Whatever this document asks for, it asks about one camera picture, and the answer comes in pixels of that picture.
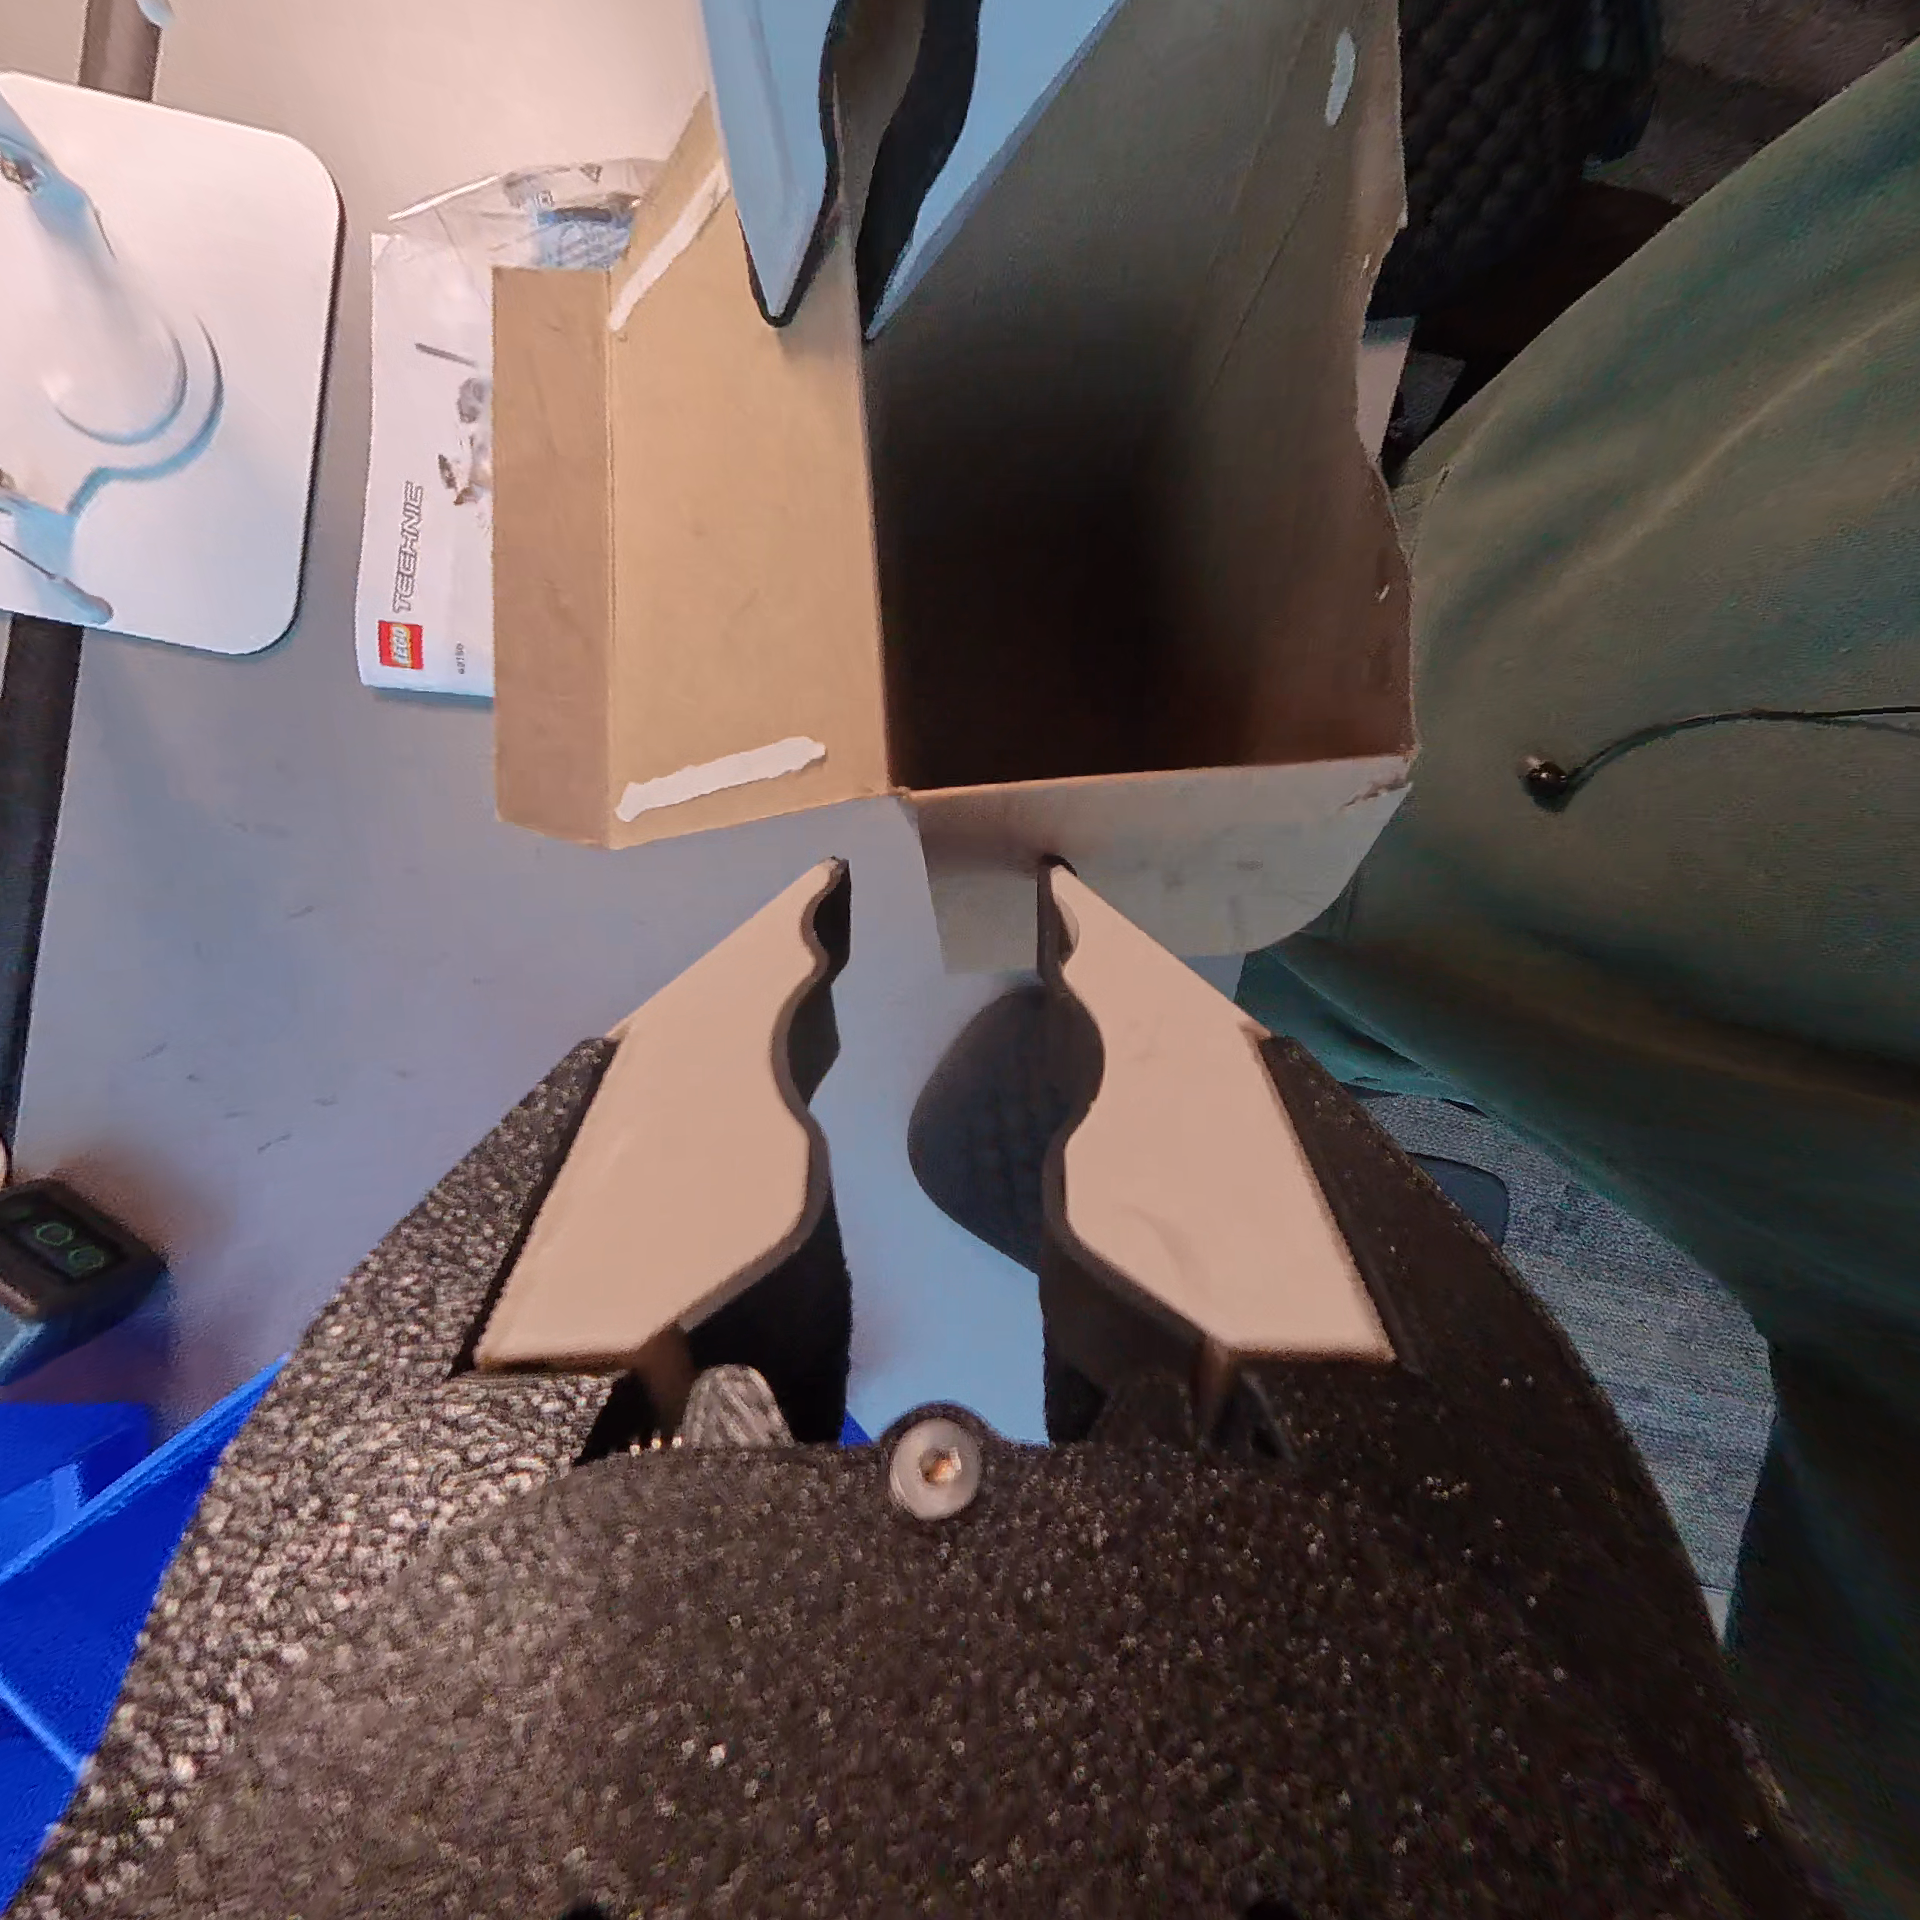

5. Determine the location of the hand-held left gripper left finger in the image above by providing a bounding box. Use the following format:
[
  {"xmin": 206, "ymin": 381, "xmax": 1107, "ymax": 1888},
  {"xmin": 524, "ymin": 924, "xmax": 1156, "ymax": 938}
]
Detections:
[{"xmin": 476, "ymin": 861, "xmax": 855, "ymax": 1435}]

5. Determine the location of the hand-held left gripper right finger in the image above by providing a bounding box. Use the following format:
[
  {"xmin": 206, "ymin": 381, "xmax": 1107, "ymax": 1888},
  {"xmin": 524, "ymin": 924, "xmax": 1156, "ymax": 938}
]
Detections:
[{"xmin": 1036, "ymin": 863, "xmax": 1402, "ymax": 1435}]

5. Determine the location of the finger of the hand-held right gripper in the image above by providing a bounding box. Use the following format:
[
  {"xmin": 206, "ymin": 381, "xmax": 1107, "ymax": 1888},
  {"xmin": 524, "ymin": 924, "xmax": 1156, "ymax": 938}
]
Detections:
[
  {"xmin": 698, "ymin": 0, "xmax": 863, "ymax": 328},
  {"xmin": 853, "ymin": 0, "xmax": 1130, "ymax": 339}
]

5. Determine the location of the large clear plastic bag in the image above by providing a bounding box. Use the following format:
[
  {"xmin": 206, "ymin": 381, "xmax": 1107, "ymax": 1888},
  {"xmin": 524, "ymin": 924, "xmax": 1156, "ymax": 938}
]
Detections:
[{"xmin": 383, "ymin": 151, "xmax": 667, "ymax": 253}]

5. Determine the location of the toy truck box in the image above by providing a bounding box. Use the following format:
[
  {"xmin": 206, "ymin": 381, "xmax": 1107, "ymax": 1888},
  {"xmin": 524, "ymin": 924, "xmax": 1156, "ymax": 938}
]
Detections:
[{"xmin": 490, "ymin": 0, "xmax": 1416, "ymax": 980}]

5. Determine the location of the instruction booklet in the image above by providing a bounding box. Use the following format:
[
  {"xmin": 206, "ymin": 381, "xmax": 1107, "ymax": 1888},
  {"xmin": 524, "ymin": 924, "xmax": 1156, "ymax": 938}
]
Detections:
[{"xmin": 355, "ymin": 166, "xmax": 656, "ymax": 704}]

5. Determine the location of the blue storage bin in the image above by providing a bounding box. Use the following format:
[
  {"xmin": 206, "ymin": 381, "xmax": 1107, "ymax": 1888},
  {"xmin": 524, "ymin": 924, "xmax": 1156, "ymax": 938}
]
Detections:
[{"xmin": 0, "ymin": 1351, "xmax": 296, "ymax": 1885}]

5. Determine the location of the person's torso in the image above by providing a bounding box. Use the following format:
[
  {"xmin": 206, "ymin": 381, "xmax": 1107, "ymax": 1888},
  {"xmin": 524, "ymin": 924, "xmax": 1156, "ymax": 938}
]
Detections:
[{"xmin": 1231, "ymin": 31, "xmax": 1920, "ymax": 1920}]

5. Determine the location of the black device green display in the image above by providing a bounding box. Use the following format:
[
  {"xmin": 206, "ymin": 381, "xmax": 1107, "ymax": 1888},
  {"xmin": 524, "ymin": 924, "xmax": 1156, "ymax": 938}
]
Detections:
[{"xmin": 0, "ymin": 1178, "xmax": 176, "ymax": 1358}]

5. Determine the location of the white stand base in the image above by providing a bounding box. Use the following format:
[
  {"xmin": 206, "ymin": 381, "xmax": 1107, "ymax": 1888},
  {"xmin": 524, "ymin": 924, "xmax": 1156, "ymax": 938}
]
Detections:
[{"xmin": 0, "ymin": 76, "xmax": 348, "ymax": 662}]

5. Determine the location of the black cord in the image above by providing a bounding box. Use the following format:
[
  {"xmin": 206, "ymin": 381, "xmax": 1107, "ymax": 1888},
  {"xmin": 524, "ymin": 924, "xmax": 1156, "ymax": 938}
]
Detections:
[{"xmin": 1520, "ymin": 704, "xmax": 1920, "ymax": 816}]

